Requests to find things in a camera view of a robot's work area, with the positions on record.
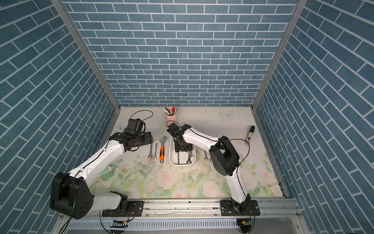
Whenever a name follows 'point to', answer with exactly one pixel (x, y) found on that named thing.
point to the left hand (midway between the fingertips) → (151, 138)
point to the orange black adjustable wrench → (162, 148)
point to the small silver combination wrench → (156, 147)
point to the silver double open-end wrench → (190, 155)
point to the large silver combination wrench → (151, 155)
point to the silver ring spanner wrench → (178, 158)
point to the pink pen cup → (174, 117)
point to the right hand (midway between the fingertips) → (182, 150)
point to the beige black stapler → (252, 130)
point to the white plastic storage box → (183, 155)
